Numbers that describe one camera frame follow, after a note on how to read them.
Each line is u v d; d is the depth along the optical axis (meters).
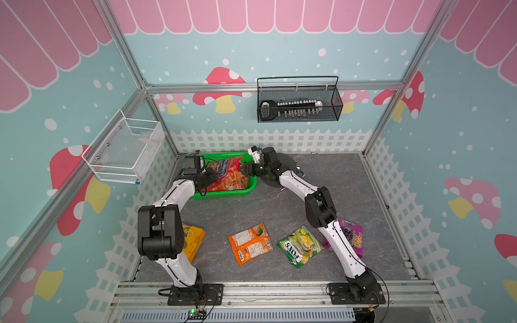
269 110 0.89
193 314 0.73
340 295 0.74
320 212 0.68
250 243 0.85
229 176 0.97
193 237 0.83
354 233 0.84
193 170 0.74
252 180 0.98
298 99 0.92
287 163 1.13
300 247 0.83
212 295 0.74
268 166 0.86
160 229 0.52
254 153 0.97
